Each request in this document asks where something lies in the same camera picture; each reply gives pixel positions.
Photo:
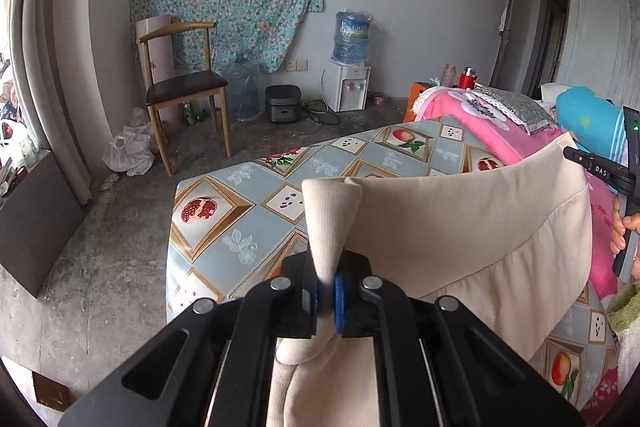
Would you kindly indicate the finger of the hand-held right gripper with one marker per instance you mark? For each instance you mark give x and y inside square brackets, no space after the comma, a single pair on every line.
[577,157]

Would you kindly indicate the small pink dish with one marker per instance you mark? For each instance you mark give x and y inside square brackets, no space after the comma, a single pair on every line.
[377,98]

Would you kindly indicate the pink floral blanket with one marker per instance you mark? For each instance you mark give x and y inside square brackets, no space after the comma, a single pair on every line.
[435,104]

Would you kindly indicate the white plastic bag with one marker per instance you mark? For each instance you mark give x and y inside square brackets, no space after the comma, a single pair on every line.
[127,152]

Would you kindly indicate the empty clear water jug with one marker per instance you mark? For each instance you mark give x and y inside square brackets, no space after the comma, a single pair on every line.
[242,92]

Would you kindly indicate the white water dispenser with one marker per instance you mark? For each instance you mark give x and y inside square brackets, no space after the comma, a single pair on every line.
[345,87]

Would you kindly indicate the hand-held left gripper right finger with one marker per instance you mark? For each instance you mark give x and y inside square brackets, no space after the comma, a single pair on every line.
[337,302]

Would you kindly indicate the brown cardboard piece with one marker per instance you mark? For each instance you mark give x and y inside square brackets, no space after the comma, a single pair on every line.
[50,392]

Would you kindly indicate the beige zip jacket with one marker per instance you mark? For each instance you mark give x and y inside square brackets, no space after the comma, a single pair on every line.
[450,232]

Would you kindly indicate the blue pillow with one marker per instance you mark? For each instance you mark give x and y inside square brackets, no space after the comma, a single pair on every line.
[585,112]

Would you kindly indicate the white door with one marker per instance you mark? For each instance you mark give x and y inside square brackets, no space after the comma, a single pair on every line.
[595,32]

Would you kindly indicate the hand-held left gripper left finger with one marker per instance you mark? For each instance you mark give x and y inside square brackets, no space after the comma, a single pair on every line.
[314,297]

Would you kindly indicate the person's right forearm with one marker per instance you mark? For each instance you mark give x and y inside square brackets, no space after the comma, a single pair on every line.
[625,312]

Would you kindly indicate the person's right hand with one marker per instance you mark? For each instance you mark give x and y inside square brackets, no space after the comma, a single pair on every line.
[616,227]

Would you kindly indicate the pile of windowsill clutter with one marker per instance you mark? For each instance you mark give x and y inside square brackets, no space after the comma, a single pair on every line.
[10,127]

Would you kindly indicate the dark rice cooker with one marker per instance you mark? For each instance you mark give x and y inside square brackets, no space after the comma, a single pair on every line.
[282,104]

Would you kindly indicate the grey curtain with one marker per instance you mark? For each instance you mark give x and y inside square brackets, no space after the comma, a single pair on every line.
[60,57]

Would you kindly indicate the red bottle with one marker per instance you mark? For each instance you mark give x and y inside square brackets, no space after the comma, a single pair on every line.
[467,79]

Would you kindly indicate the fruit print tablecloth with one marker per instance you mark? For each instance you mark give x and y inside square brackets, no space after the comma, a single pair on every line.
[250,232]

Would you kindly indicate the dark flat board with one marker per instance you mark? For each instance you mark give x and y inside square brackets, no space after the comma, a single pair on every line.
[35,222]

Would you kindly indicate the wall socket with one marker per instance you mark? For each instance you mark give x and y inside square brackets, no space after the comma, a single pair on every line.
[296,66]

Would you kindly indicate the orange box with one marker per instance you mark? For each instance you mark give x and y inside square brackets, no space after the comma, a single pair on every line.
[415,99]

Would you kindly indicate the wooden chair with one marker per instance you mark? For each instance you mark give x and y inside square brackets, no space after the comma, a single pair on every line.
[182,84]

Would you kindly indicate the silver lace-edged cushion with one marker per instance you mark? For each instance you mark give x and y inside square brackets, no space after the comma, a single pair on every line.
[505,102]

